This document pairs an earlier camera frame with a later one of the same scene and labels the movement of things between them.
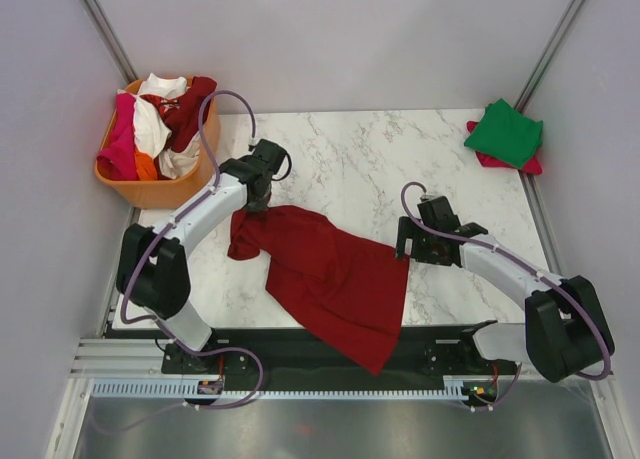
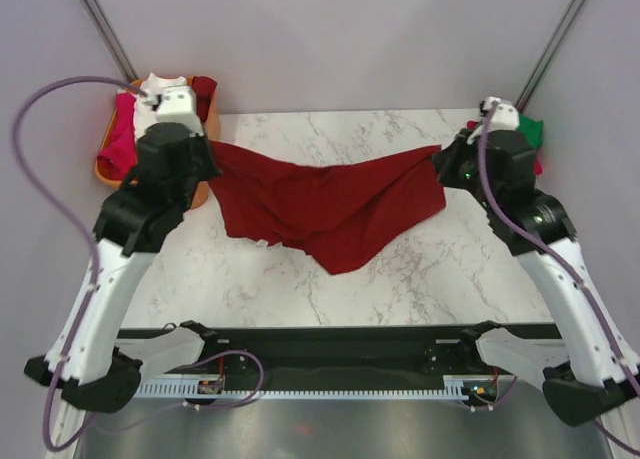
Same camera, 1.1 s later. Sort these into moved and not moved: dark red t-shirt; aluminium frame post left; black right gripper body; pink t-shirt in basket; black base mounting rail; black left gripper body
Moved: black left gripper body; dark red t-shirt; black right gripper body
Not moved: aluminium frame post left; pink t-shirt in basket; black base mounting rail
